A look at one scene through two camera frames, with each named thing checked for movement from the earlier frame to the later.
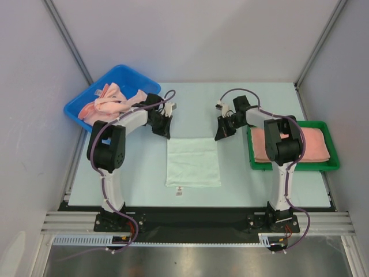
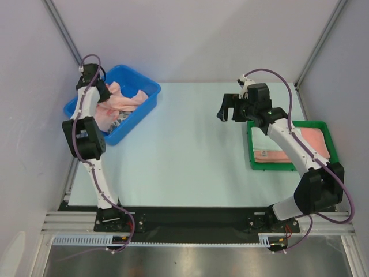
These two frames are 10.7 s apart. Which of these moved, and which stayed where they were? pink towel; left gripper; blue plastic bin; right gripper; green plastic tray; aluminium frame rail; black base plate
Moved: left gripper; right gripper
Stayed: green plastic tray; pink towel; aluminium frame rail; black base plate; blue plastic bin
